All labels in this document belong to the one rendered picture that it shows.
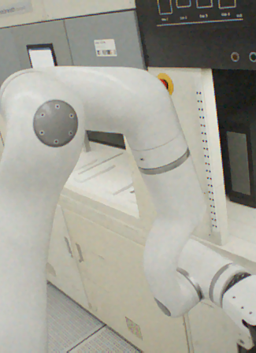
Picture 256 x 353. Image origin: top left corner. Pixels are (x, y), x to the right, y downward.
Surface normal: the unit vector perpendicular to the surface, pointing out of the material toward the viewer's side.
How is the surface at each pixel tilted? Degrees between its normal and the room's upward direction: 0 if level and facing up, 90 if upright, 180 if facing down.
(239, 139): 90
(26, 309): 72
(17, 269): 81
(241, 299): 8
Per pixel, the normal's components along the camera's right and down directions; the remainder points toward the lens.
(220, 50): -0.75, 0.38
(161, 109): 0.56, 0.11
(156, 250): -0.78, -0.21
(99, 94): -0.48, 0.24
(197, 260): -0.46, -0.72
